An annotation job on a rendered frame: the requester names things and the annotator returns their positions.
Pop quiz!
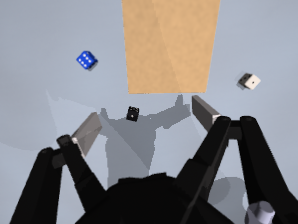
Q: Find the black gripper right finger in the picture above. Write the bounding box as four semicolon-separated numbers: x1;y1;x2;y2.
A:
153;95;298;224

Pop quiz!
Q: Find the blue die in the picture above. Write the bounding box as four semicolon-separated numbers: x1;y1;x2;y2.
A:
77;51;98;70

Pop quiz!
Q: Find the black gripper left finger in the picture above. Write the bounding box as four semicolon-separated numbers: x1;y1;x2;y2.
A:
9;112;125;224

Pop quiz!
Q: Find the black die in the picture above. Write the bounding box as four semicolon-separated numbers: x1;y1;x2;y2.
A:
126;106;139;122

